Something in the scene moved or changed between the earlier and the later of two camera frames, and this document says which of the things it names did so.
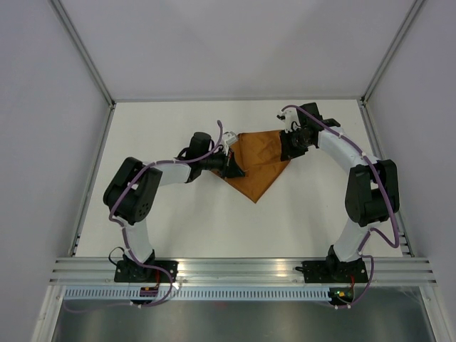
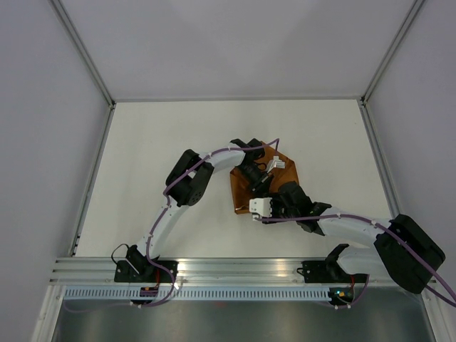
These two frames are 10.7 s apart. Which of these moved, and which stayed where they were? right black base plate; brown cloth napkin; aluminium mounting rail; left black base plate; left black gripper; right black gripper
Moved: brown cloth napkin; left black gripper; right black gripper
Stayed: left black base plate; right black base plate; aluminium mounting rail
